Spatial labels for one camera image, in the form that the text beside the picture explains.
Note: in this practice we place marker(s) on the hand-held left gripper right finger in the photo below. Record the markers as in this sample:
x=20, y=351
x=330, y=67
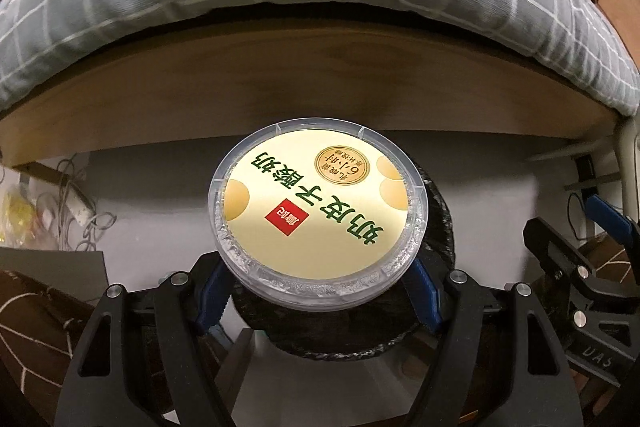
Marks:
x=425, y=292

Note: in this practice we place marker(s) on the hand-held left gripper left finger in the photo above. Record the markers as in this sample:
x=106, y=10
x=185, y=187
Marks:
x=212, y=297

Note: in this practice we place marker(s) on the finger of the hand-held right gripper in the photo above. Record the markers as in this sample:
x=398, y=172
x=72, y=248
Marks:
x=612, y=224
x=550, y=247

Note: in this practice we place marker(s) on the black-lined trash bin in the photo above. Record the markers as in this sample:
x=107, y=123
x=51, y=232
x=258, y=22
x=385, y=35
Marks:
x=325, y=337

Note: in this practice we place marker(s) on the yellow yogurt cup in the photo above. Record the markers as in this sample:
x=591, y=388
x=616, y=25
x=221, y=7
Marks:
x=310, y=202

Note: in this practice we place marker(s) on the brown leaf-pattern mat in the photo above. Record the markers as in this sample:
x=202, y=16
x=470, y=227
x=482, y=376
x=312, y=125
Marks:
x=617, y=267
x=40, y=332

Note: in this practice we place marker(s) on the dark flat board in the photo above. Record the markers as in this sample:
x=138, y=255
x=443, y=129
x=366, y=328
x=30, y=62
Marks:
x=60, y=267

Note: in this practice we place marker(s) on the white power strip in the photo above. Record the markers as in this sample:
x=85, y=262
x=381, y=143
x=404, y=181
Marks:
x=80, y=207

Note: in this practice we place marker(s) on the yellow plastic bag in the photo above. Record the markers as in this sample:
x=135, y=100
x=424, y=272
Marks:
x=15, y=217

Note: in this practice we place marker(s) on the wooden bed frame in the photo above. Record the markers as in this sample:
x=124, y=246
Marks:
x=250, y=67

